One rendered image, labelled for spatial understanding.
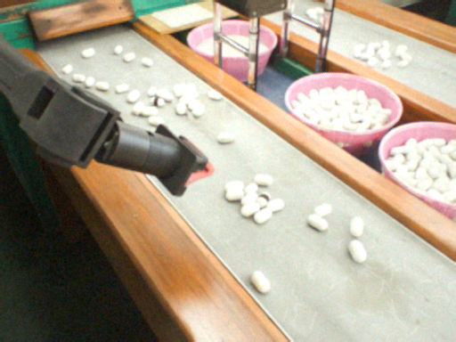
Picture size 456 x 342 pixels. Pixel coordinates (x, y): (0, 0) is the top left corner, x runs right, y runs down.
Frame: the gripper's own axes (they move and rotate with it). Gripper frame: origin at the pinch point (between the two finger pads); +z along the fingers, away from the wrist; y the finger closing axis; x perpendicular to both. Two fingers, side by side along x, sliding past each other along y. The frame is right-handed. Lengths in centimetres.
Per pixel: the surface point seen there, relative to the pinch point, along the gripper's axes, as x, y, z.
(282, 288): 8.4, -17.5, 8.5
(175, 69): -6, 54, 27
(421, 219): -10.4, -22.1, 27.5
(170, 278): 15.1, -7.6, -3.5
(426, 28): -55, 27, 83
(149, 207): 12.5, 7.2, 0.1
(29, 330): 90, 52, 27
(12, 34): 10, 86, -2
